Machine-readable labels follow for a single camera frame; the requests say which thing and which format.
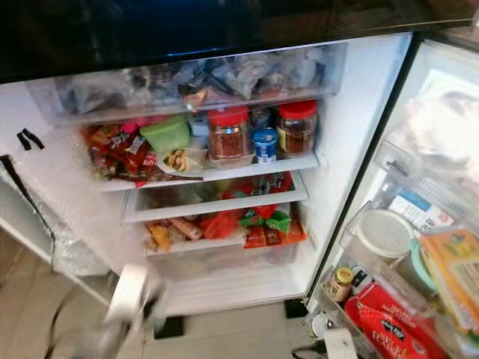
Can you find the orange red sachets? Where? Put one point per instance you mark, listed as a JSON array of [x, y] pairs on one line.
[[273, 236]]

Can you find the clear fridge drawer with bags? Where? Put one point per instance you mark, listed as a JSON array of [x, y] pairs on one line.
[[194, 82]]

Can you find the fridge door with bins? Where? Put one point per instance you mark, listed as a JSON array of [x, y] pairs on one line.
[[441, 67]]

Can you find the red printed package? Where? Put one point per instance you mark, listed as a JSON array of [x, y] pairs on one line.
[[393, 325]]

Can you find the orange yellow carton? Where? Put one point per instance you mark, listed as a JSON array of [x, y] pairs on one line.
[[455, 273]]

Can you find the white plastic bag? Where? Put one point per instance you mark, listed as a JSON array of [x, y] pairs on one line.
[[445, 131]]

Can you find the teal cup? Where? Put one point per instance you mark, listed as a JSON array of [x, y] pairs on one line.
[[421, 269]]

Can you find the red plastic bag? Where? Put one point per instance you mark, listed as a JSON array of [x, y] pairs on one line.
[[221, 224]]

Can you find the black fridge foot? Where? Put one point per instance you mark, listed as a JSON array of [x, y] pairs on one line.
[[168, 327], [296, 308]]

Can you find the white blue label box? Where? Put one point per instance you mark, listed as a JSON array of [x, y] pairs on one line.
[[423, 211]]

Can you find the white fridge shelf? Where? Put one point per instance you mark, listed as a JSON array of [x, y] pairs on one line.
[[292, 164]]

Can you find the red snack packets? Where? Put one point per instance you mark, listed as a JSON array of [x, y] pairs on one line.
[[120, 153]]

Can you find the clear shallow fridge drawer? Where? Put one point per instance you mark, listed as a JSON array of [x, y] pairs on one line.
[[217, 206]]

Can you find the orange snack packet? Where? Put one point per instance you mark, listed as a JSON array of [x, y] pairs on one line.
[[160, 235]]

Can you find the narrow white fridge door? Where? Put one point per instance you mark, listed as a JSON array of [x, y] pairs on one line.
[[26, 217]]

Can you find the pink sausage tube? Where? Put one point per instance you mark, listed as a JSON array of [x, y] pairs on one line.
[[185, 228]]

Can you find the small yellow lid jar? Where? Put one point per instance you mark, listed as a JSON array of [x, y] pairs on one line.
[[341, 286]]

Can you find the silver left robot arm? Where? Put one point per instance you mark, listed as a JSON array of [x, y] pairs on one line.
[[131, 299]]

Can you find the clear crisper drawer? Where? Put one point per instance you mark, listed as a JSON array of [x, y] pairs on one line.
[[232, 277]]

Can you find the green plastic container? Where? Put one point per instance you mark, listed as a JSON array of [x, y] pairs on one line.
[[165, 134]]

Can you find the white lid round container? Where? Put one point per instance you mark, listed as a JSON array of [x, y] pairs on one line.
[[383, 233]]

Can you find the green snack packet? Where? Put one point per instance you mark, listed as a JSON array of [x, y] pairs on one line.
[[277, 221]]

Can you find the white open fridge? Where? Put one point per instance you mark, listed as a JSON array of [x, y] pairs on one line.
[[359, 149]]

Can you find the red lid spice jar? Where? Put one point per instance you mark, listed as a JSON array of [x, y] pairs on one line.
[[298, 129], [229, 136]]

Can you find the blue lid can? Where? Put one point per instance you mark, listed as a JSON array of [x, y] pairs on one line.
[[265, 145]]

